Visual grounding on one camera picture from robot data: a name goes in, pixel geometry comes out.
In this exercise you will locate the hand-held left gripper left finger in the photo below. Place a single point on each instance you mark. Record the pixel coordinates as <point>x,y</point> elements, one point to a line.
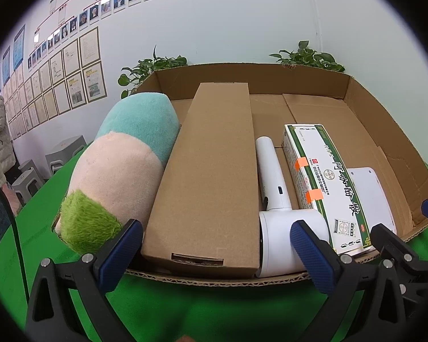
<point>119,256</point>

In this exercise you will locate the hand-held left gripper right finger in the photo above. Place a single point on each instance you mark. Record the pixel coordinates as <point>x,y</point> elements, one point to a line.
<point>312,256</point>

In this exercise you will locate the white electronic device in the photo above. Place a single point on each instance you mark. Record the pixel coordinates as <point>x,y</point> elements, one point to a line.
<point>367,192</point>

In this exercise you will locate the green and white medicine box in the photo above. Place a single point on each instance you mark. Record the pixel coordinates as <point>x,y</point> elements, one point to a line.
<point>328,171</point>

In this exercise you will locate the teal pink green plush toy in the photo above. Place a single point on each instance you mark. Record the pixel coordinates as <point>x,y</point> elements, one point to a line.
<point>121,164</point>

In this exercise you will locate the white hair dryer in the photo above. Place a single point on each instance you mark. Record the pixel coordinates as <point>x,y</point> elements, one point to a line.
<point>271,171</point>

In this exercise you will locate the long brown cardboard box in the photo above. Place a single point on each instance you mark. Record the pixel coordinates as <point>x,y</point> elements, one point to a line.
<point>207,167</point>

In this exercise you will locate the large cardboard tray box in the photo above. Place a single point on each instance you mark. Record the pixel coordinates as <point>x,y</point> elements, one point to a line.
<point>306,114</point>

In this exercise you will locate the green tablecloth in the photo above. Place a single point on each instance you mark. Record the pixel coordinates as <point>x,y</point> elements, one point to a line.
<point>199,310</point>

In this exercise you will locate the grey plastic stool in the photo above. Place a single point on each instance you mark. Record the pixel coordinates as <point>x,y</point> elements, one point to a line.
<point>30,172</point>
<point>66,149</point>
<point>23,190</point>

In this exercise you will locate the potted plant with long leaf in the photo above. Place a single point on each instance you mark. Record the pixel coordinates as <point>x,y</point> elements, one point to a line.
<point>146,67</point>

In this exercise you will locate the bushy potted plant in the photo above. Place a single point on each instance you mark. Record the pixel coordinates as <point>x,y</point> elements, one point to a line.
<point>306,57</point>

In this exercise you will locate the wall of framed certificates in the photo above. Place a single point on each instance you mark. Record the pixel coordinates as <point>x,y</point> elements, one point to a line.
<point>92,83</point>

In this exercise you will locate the small blue wall poster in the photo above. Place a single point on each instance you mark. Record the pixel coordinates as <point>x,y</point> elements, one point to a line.
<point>6,64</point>

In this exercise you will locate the large blue wall poster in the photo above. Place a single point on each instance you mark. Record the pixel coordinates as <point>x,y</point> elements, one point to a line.
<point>18,48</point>

